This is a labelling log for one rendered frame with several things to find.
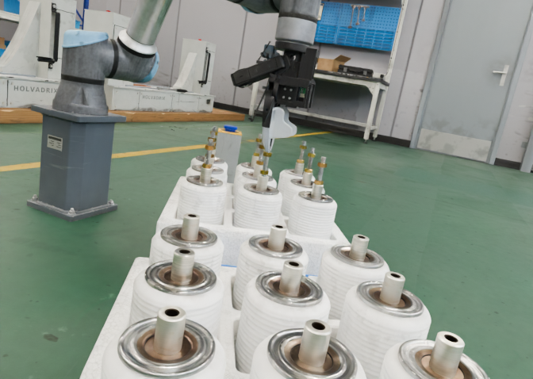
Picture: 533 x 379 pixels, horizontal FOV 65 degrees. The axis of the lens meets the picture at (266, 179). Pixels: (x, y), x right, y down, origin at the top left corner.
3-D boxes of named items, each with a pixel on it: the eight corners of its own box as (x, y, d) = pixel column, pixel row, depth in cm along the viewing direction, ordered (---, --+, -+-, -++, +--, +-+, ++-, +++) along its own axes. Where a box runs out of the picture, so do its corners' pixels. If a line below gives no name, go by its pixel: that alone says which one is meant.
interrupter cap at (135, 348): (105, 379, 29) (105, 370, 29) (128, 319, 36) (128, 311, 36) (213, 386, 30) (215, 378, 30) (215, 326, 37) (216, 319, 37)
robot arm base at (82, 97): (40, 105, 119) (41, 70, 117) (82, 107, 133) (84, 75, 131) (78, 115, 114) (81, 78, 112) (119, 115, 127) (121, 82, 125)
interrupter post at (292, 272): (279, 296, 45) (285, 267, 44) (276, 285, 47) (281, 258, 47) (301, 297, 45) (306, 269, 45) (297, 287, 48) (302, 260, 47)
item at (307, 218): (307, 290, 87) (324, 207, 83) (270, 272, 92) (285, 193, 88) (328, 277, 94) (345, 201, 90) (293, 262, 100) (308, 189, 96)
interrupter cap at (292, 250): (250, 257, 54) (251, 252, 53) (246, 235, 61) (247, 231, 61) (307, 263, 55) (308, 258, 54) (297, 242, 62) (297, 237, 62)
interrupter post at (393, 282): (382, 306, 47) (389, 279, 46) (374, 295, 49) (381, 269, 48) (403, 308, 47) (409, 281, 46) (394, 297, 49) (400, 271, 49)
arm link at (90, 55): (54, 71, 121) (56, 23, 118) (100, 78, 131) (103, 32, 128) (68, 76, 113) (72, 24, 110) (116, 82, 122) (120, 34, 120)
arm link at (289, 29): (274, 15, 77) (284, 23, 85) (269, 40, 78) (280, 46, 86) (313, 20, 76) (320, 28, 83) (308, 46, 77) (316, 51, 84)
